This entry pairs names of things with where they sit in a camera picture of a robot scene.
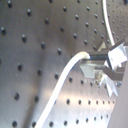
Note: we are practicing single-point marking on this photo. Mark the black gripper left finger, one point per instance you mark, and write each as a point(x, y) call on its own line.
point(99, 56)

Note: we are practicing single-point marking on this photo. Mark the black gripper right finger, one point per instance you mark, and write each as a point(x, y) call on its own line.
point(116, 75)

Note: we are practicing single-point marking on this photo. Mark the metal cable clip with screw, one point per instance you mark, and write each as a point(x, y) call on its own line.
point(98, 72)

